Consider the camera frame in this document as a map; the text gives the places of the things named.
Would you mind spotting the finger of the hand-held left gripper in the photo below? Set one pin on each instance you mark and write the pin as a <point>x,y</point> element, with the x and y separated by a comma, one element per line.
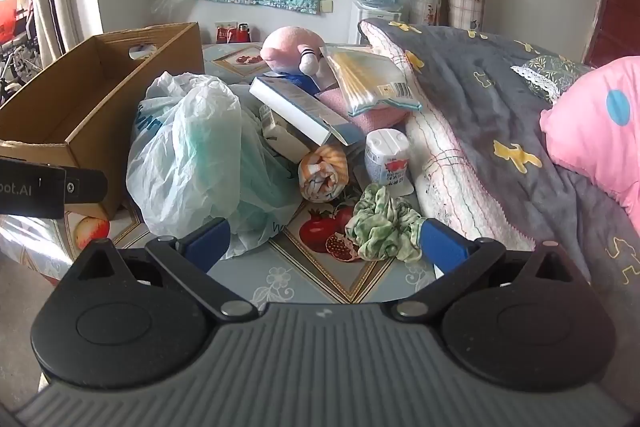
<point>87,187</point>

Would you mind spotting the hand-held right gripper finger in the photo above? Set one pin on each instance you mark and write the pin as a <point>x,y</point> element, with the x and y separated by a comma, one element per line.
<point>205,238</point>

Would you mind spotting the brown cardboard box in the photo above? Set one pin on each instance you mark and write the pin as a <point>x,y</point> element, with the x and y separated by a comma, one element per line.
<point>75,107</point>

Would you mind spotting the white and blue carton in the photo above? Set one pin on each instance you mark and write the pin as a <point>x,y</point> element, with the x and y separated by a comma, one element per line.
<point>300,109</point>

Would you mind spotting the green mottled cloth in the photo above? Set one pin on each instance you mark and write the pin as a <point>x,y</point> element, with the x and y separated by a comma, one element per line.
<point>380,227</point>

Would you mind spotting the pink plush toy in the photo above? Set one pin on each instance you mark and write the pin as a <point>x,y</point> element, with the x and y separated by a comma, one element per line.
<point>285,47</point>

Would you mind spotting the clear bag of cotton swabs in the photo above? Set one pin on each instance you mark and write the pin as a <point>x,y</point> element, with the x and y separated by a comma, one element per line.
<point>370,79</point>

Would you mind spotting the white plastic bag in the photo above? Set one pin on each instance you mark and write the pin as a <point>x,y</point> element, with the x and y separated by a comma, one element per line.
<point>200,157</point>

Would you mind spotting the fruit print table cover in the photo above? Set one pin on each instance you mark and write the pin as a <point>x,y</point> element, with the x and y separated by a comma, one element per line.
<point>320,277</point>

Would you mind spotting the rolled orange patterned towel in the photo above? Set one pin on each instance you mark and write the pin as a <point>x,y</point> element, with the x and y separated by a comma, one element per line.
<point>322,177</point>

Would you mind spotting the red bag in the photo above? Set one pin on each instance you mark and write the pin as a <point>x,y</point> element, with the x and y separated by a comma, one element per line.
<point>7,22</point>

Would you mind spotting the white round plastic container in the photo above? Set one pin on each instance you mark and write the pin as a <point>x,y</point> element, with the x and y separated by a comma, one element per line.
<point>387,157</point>

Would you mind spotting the red bottle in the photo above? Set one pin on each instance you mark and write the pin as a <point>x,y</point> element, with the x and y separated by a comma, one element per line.
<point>243,34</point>

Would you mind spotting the white water dispenser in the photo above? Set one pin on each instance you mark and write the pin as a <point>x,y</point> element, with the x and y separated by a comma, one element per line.
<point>375,19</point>

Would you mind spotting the grey blanket with yellow print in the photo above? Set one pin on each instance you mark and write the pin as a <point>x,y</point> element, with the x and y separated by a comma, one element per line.
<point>480,117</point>

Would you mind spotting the dark floral pillow with lace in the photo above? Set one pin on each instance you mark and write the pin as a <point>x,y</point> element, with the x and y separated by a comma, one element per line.
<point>555,69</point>

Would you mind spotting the wall socket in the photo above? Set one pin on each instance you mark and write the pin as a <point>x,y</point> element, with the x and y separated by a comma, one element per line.
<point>326,6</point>

